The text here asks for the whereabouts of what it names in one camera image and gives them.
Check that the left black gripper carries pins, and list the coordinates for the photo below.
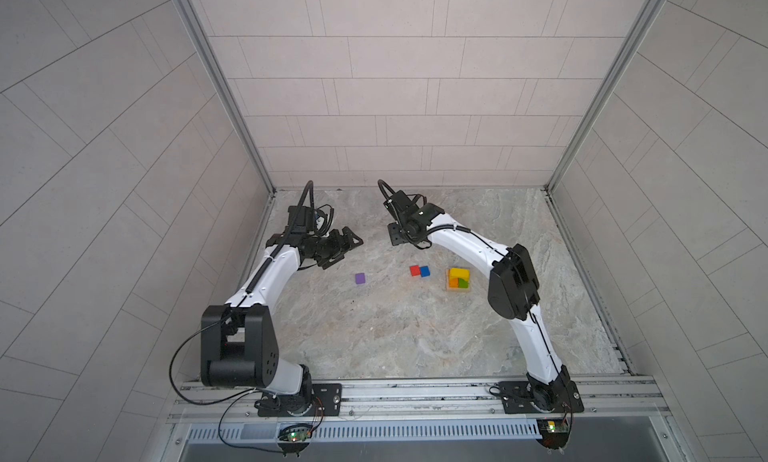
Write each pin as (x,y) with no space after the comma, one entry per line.
(336,248)

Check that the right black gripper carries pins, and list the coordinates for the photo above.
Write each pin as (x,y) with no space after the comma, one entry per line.
(394,237)

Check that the yellow wood block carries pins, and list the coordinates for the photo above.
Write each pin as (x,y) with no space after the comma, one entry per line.
(459,273)

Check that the natural wood block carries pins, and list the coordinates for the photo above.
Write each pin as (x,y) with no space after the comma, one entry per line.
(455,289)

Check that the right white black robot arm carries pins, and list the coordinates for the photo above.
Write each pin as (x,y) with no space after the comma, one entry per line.
(512,291)

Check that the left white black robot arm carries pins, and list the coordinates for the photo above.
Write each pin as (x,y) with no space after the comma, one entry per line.
(239,346)

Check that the left green circuit board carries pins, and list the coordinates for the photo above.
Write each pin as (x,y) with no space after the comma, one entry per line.
(297,433)

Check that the right yellow circuit board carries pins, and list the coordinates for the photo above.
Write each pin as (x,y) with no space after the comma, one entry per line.
(554,433)

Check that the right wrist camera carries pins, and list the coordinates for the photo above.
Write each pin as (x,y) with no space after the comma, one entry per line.
(403,203)

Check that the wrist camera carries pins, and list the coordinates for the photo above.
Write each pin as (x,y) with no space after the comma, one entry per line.
(403,203)
(304,219)

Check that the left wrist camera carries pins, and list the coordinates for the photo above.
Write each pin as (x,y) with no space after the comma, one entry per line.
(304,219)

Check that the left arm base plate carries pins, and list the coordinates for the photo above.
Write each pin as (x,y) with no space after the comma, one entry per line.
(327,399)

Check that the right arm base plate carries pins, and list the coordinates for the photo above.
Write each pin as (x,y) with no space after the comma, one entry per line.
(516,397)

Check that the aluminium mounting rail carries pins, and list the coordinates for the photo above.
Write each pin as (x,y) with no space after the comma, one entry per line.
(423,399)

